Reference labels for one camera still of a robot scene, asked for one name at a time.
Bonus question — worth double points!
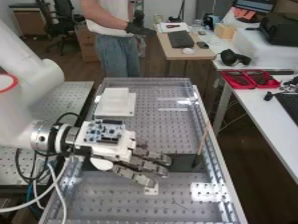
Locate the black keyboard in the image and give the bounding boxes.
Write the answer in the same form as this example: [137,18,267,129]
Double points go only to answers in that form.
[274,92,298,127]
[166,30,195,49]

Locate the cardboard box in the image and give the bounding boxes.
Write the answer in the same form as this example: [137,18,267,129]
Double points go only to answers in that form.
[73,23,102,64]

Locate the small black device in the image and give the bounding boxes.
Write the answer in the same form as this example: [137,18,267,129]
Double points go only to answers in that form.
[262,90,279,102]

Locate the black office chair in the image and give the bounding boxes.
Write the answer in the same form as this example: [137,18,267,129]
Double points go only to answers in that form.
[37,0,77,57]

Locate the computer screen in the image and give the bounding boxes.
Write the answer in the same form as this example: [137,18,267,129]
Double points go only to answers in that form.
[231,0,276,14]

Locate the wooden desk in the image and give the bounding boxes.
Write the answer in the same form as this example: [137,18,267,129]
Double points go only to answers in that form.
[154,22,219,101]

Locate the red tray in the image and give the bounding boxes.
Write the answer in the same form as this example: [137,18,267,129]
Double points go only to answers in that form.
[244,69,282,90]
[219,69,258,90]

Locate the small white block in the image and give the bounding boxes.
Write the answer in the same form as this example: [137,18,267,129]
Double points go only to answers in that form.
[142,184,159,196]

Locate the clear box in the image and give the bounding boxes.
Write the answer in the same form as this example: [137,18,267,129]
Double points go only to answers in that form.
[41,77,250,224]

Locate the white foam block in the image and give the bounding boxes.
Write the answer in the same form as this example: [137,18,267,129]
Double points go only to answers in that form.
[232,27,270,57]

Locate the thin stick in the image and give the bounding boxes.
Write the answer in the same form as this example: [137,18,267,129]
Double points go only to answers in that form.
[192,121,214,168]

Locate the white computer mouse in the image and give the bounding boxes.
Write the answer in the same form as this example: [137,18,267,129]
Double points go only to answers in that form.
[180,47,196,56]

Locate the black headphones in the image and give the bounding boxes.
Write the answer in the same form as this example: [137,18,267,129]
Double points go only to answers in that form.
[219,48,252,67]

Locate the white paper sheet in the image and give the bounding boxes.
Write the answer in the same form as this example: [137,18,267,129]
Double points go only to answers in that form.
[156,21,191,34]

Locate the small wooden box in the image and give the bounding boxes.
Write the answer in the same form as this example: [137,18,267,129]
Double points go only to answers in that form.
[212,22,236,40]

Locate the black cable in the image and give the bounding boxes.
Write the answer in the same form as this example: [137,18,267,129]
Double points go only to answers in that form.
[53,112,82,129]
[13,147,57,185]

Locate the person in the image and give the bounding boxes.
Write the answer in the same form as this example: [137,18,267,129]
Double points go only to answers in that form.
[78,0,158,79]

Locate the white cable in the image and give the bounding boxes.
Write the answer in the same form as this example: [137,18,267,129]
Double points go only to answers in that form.
[0,159,71,214]
[45,163,69,224]

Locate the wooden cabinet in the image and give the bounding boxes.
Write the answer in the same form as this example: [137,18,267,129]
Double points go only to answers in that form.
[7,2,49,38]

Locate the white desk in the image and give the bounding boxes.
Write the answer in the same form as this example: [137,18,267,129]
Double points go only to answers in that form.
[198,19,298,75]
[211,73,298,186]

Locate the black equipment case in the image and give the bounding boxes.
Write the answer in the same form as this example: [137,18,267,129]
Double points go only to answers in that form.
[258,12,298,48]

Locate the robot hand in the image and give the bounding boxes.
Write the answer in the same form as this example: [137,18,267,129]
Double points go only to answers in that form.
[73,118,172,189]

